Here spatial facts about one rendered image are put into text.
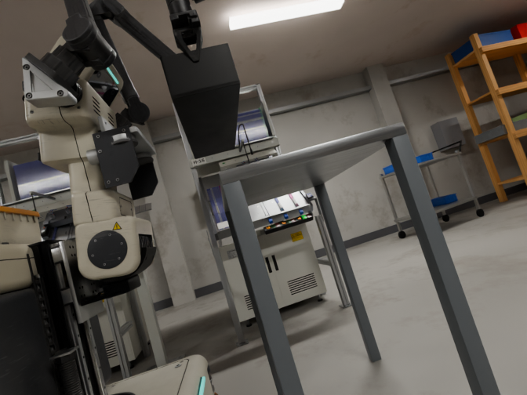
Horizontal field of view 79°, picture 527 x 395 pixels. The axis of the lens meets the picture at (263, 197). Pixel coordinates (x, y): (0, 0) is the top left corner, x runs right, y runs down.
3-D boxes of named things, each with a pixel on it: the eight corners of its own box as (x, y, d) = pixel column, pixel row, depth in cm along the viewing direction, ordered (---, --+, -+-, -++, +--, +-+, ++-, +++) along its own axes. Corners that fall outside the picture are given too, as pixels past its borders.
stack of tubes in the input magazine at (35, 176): (92, 181, 248) (83, 149, 250) (19, 200, 239) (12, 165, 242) (98, 184, 260) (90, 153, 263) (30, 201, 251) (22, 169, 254)
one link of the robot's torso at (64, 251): (59, 330, 86) (38, 241, 89) (99, 308, 114) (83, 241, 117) (158, 298, 90) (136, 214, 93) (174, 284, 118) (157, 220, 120)
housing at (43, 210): (103, 211, 252) (96, 197, 243) (37, 229, 243) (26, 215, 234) (104, 204, 258) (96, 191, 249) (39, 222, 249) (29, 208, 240)
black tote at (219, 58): (194, 159, 134) (187, 134, 135) (234, 149, 136) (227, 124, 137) (171, 99, 77) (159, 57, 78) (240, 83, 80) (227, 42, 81)
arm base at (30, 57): (49, 80, 88) (22, 55, 76) (70, 59, 89) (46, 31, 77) (75, 99, 88) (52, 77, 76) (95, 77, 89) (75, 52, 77)
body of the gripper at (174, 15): (201, 42, 86) (194, 18, 87) (198, 16, 76) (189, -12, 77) (177, 48, 85) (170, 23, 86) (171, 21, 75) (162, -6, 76)
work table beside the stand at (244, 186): (333, 564, 62) (218, 172, 70) (278, 393, 131) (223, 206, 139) (528, 471, 68) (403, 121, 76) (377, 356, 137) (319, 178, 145)
